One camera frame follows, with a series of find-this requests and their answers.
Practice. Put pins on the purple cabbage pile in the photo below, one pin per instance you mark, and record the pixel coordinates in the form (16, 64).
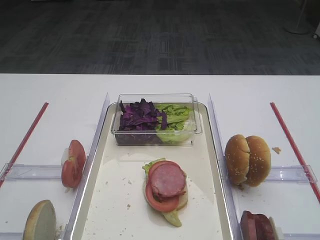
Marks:
(141, 116)

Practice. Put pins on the left clear acrylic divider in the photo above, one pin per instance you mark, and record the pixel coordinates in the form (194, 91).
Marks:
(90, 155)

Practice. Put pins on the clear acrylic divider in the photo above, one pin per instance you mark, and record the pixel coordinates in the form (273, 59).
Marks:
(233, 223)
(90, 155)

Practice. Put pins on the upright tomato slices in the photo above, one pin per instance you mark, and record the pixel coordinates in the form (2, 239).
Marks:
(72, 169)

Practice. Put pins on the white onion slice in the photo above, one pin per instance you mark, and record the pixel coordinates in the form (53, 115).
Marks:
(65, 156)

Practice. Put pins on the clear cross divider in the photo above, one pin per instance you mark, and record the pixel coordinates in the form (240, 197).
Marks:
(300, 174)
(24, 172)

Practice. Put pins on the right clear cross divider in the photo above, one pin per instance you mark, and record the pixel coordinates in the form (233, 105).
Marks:
(300, 174)

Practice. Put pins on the lettuce leaf under sandwich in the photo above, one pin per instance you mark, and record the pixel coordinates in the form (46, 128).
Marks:
(172, 216)

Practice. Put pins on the bread crumb piece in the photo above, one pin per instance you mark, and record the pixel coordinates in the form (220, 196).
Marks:
(276, 149)

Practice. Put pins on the ham slice on sandwich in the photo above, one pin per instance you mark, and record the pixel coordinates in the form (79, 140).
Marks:
(167, 180)

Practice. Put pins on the bun half lower left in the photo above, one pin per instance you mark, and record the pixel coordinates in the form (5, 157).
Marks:
(41, 222)

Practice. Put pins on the bottom bun slice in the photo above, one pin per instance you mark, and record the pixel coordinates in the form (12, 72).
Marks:
(183, 199)

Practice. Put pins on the green lettuce in container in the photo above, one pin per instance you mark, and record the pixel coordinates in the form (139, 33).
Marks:
(173, 123)

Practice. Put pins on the left clear cross divider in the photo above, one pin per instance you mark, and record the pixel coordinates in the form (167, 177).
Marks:
(24, 172)

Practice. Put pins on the tomato slice on sandwich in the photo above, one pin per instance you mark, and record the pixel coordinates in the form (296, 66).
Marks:
(159, 205)

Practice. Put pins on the right red strip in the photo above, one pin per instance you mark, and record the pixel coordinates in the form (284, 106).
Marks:
(292, 142)

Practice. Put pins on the red strip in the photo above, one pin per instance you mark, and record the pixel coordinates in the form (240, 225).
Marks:
(25, 140)
(292, 142)

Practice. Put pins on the white serving tray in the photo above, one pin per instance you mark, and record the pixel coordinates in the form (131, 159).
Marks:
(113, 206)

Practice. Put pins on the right sesame bun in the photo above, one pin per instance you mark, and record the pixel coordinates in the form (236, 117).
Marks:
(259, 161)

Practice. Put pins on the left sesame bun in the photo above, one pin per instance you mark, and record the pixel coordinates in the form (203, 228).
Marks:
(237, 156)

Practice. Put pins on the sesame bun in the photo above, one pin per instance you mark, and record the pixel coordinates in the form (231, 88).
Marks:
(237, 156)
(259, 161)

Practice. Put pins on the right clear acrylic divider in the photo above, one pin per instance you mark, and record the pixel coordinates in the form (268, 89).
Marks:
(233, 223)

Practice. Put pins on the clear plastic container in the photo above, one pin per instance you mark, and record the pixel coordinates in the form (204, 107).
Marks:
(150, 138)

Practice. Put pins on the stacked meat slices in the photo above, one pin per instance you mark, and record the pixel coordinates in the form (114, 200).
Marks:
(256, 227)

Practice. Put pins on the left red strip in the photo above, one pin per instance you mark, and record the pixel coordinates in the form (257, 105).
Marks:
(25, 140)

